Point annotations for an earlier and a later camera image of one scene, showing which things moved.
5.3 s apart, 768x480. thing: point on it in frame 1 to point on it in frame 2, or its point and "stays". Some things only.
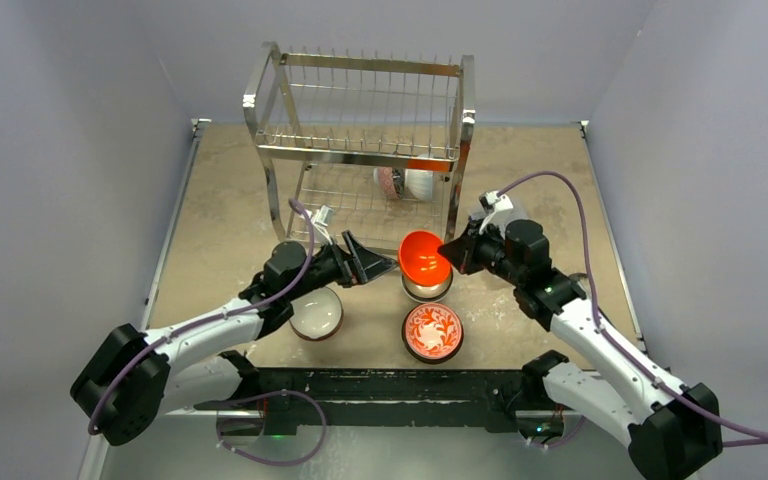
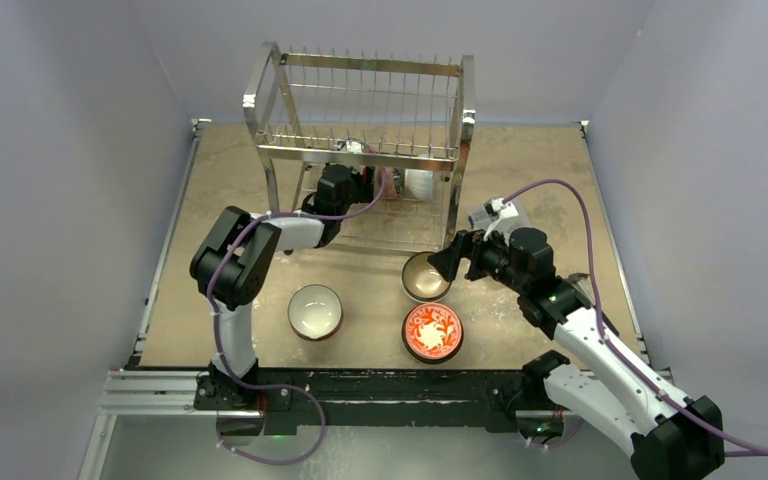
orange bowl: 420,259 to 388,181
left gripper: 364,265 to 363,184
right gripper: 475,246 stays
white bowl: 421,183 stays
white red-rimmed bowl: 318,314 stays
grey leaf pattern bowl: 392,180 stays
